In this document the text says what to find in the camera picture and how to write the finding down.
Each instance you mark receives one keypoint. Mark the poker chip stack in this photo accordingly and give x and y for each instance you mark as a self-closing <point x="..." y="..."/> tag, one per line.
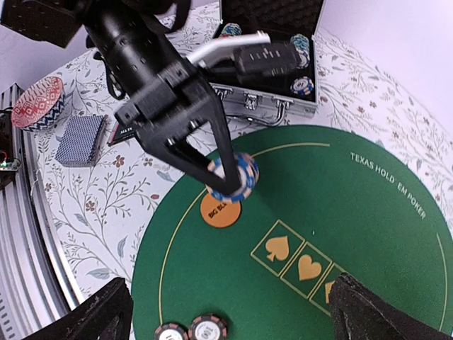
<point x="302" y="45"/>
<point x="230" y="29"/>

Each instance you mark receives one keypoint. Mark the aluminium poker chip case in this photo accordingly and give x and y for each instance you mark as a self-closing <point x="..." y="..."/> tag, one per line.
<point x="254" y="84"/>

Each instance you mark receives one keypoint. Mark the round green poker mat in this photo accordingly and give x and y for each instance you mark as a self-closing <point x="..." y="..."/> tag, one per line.
<point x="327" y="202"/>

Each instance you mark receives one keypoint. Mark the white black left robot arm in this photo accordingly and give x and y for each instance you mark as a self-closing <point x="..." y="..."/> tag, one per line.
<point x="57" y="22"/>

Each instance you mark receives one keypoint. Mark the right poker chip stack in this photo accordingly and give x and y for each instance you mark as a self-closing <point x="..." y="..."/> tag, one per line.
<point x="302" y="45"/>

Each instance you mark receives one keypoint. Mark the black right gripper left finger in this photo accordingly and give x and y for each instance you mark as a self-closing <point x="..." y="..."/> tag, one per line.
<point x="107" y="314"/>

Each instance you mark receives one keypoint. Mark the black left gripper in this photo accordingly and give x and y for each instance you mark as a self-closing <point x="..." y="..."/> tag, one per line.
<point x="169" y="96"/>

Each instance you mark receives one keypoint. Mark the blue white chip stack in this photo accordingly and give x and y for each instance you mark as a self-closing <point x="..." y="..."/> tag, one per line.
<point x="248" y="174"/>

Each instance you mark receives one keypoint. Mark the blue chips in case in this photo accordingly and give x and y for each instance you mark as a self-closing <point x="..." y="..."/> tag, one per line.
<point x="302" y="86"/>

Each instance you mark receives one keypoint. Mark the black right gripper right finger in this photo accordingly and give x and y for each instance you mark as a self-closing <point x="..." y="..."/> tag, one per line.
<point x="358" y="313"/>

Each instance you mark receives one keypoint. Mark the aluminium front rail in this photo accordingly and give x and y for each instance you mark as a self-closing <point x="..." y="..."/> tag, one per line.
<point x="37" y="286"/>

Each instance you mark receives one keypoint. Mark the red patterned bowl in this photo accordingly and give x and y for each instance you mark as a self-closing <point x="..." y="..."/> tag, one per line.
<point x="40" y="106"/>

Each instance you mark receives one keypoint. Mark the orange big blind button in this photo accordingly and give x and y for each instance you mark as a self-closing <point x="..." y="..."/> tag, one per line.
<point x="219" y="214"/>

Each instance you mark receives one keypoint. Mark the left poker chip stack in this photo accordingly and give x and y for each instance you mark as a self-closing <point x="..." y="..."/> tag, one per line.
<point x="230" y="29"/>

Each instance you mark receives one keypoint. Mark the black triangular card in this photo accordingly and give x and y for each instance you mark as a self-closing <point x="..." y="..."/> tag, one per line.
<point x="120" y="133"/>

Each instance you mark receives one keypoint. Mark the red black 100 chip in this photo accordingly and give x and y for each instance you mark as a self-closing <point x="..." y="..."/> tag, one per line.
<point x="208" y="327"/>

